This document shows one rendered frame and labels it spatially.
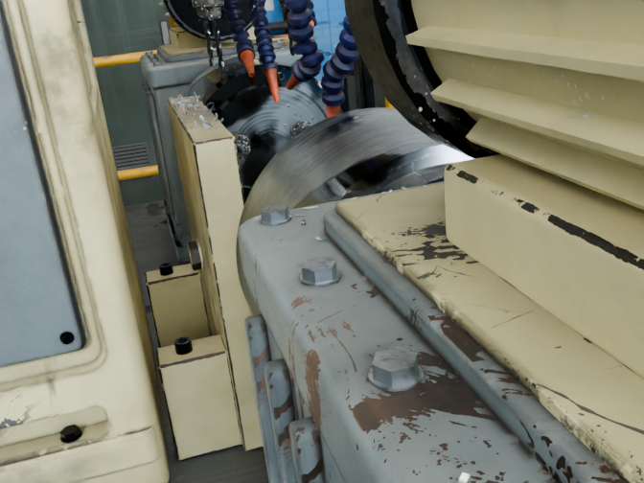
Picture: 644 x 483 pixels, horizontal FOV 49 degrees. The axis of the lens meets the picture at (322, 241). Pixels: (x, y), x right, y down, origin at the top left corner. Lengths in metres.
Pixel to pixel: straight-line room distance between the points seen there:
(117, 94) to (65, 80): 3.29
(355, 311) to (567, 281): 0.08
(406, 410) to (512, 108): 0.09
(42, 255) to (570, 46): 0.53
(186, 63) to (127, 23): 2.65
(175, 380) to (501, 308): 0.56
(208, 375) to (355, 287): 0.49
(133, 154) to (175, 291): 3.02
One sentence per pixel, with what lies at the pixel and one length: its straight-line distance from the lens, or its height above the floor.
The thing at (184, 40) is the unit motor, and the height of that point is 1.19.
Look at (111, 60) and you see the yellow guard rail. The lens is 3.07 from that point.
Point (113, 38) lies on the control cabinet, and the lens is 3.88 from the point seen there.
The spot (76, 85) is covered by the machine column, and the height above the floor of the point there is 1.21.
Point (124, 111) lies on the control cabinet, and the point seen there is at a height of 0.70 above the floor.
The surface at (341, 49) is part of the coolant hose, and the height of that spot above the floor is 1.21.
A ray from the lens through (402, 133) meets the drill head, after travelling 0.51.
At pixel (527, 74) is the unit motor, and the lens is 0.22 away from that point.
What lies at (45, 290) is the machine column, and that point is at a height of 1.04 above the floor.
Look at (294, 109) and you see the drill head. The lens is 1.04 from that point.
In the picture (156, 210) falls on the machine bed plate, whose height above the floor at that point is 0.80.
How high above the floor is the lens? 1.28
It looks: 21 degrees down
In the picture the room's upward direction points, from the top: 6 degrees counter-clockwise
